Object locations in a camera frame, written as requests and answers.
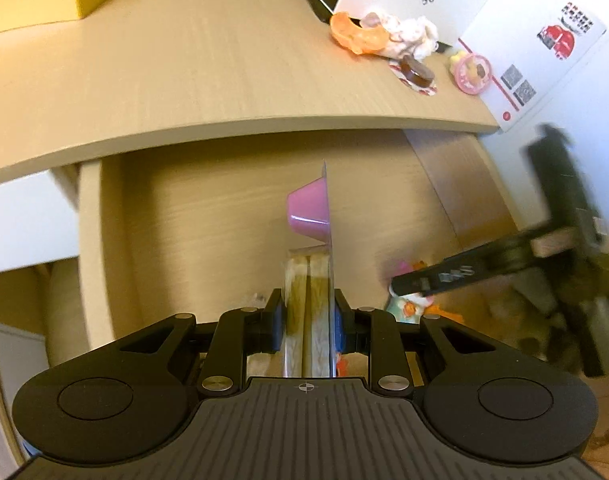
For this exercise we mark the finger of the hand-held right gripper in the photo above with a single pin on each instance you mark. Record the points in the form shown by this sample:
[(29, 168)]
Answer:
[(444, 276)]

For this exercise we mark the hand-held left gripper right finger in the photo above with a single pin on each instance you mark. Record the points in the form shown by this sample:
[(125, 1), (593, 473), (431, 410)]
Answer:
[(339, 331)]

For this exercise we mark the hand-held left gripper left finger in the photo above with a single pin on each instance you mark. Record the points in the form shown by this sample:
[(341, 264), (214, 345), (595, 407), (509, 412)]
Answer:
[(277, 322)]

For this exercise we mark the pink owl toy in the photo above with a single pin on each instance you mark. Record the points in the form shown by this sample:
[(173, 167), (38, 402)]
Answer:
[(407, 306)]

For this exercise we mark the capsule blister card pack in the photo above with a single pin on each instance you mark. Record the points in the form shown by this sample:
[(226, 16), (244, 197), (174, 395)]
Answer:
[(309, 210)]

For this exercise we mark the wide white drawer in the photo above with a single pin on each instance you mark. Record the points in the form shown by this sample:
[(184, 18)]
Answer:
[(184, 220)]

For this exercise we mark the pink toy plate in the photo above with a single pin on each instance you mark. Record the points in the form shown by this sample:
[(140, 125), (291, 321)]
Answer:
[(472, 72)]

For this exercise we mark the brown toy cake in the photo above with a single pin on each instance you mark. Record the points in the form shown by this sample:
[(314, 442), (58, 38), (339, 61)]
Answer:
[(417, 72)]

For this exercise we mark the white figure toy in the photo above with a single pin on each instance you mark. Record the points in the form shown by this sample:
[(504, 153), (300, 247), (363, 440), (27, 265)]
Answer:
[(409, 30)]

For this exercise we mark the orange toy bowl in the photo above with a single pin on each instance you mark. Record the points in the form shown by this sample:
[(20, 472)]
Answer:
[(354, 35)]

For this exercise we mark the white card with red print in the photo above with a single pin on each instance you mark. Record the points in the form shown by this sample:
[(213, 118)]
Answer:
[(534, 75)]

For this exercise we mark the narrow white drawer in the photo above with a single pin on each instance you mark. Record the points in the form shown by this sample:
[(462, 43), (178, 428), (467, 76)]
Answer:
[(24, 220)]

